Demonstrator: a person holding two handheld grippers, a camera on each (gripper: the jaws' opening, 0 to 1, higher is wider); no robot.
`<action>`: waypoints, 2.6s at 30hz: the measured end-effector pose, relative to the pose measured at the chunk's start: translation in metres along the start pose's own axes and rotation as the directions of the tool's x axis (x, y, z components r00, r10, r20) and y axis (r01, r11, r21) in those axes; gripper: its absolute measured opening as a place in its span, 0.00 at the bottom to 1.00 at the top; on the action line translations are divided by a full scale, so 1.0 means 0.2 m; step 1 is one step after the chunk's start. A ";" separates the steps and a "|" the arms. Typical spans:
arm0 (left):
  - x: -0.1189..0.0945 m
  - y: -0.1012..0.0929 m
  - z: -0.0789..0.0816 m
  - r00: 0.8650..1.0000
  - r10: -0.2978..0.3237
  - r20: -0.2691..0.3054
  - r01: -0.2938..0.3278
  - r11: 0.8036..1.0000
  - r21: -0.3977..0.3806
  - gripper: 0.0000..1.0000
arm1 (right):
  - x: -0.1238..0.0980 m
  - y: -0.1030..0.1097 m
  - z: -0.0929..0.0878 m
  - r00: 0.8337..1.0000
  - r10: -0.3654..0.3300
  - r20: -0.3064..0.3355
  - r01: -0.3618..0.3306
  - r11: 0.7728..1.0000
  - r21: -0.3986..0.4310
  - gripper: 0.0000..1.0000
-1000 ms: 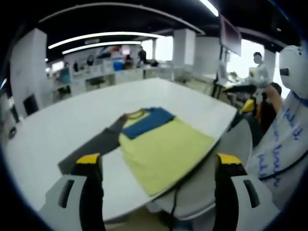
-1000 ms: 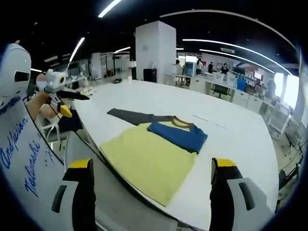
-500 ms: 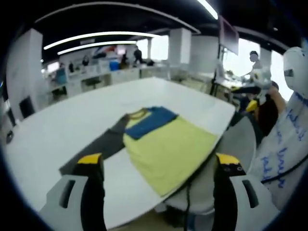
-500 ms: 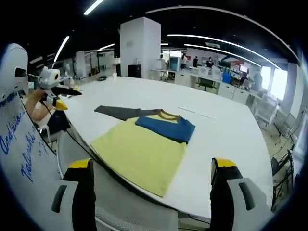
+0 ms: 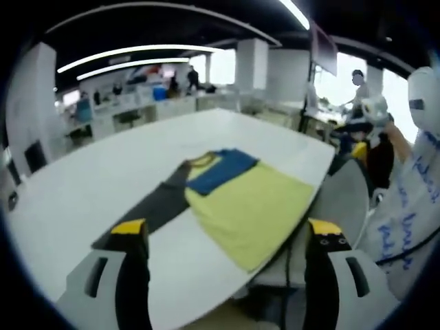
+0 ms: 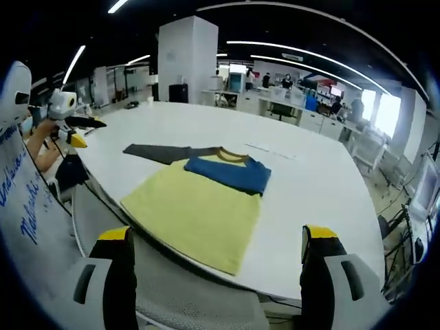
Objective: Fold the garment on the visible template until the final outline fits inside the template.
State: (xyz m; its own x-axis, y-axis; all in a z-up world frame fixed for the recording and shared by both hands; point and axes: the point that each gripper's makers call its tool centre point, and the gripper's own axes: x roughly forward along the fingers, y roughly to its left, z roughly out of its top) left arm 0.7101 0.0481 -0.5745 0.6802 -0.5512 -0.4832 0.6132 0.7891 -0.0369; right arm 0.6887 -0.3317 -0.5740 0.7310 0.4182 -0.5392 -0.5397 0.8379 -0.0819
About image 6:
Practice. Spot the pink wall screen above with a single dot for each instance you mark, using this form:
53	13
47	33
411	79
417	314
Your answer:
335	91

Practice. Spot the blue storage bin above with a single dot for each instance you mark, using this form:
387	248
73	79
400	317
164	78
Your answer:
311	103

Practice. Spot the white cabinet row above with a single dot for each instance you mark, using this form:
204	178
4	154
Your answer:
313	120

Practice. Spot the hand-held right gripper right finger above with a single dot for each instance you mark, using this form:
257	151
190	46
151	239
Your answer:
326	295

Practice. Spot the black chair under counter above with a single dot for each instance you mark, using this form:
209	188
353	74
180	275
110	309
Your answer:
281	110

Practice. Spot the short ceiling light strip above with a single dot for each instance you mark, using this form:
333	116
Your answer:
74	65

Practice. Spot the grey mesh office chair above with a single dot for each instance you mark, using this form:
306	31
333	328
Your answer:
178	306

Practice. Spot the white square pillar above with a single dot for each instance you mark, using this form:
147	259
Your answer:
187	58

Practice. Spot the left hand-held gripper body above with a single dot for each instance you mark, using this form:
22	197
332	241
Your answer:
62	103

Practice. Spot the yellow blue grey garment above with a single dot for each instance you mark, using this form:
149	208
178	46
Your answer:
192	213

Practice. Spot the person's left hand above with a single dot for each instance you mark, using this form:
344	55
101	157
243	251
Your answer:
44	130

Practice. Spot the white booth with teal panel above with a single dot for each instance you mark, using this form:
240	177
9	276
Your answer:
238	82

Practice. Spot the black bag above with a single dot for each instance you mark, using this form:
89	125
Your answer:
72	173

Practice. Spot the small black table item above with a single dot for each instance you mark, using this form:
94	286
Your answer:
132	104

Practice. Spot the black cabinet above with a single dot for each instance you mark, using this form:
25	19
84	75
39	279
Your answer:
178	93

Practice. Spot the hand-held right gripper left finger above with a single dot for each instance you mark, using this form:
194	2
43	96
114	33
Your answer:
103	295

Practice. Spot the long ceiling light strip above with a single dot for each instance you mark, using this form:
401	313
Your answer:
309	53
309	65

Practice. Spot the white chest device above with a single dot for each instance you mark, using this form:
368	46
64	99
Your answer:
13	82

